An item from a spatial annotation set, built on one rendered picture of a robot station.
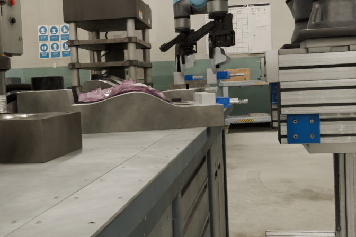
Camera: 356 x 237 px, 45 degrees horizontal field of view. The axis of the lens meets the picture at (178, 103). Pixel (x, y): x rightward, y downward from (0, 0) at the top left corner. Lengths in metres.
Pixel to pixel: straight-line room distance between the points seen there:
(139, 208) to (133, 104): 0.60
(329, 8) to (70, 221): 1.00
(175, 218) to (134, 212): 0.50
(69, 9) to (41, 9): 3.07
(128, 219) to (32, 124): 0.30
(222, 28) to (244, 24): 6.40
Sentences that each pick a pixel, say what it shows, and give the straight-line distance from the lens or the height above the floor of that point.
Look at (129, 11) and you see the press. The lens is 5.43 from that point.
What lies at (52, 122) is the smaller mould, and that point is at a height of 0.86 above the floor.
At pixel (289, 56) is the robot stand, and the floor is 0.97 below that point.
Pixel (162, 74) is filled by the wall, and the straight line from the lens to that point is 7.97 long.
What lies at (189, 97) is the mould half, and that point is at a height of 0.87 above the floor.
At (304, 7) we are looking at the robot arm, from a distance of 1.76.
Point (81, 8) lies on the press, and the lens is 5.59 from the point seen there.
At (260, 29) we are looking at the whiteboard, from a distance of 7.96.
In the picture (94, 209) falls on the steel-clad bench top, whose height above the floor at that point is 0.80.
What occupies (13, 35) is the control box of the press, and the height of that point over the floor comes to 1.16.
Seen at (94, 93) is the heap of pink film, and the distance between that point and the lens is 1.17.
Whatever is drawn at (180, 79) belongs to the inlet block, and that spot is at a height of 0.93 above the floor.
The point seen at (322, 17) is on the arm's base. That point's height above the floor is 1.07.
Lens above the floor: 0.92
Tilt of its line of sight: 3 degrees down
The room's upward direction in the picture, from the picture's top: 3 degrees counter-clockwise
